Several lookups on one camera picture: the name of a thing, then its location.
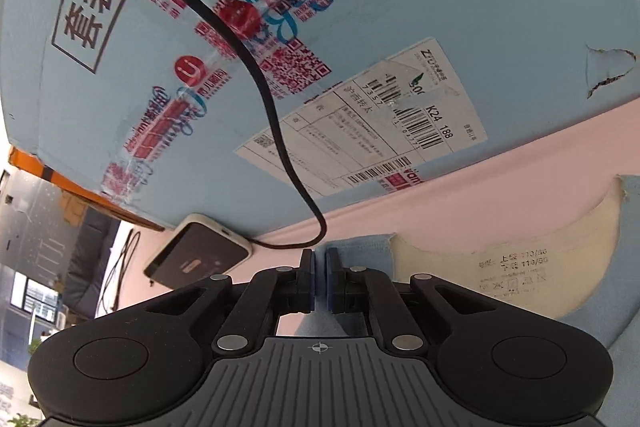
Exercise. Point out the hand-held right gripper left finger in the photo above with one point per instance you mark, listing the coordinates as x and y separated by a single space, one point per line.
310 279

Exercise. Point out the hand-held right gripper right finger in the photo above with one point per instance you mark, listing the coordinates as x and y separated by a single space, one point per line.
328 279

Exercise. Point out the grey-blue sweatshirt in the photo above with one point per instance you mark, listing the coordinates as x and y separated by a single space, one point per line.
590 312

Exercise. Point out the white smart display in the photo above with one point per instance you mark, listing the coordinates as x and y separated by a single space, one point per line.
200 252

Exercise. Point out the white shipping label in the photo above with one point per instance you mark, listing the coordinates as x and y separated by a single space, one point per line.
375 132

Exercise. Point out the black sofa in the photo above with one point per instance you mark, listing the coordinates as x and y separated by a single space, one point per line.
90 257

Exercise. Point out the light blue cardboard box left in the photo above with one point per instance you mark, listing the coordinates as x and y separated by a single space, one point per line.
450 7

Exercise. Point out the orange box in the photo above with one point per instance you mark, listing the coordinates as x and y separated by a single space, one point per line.
30 164

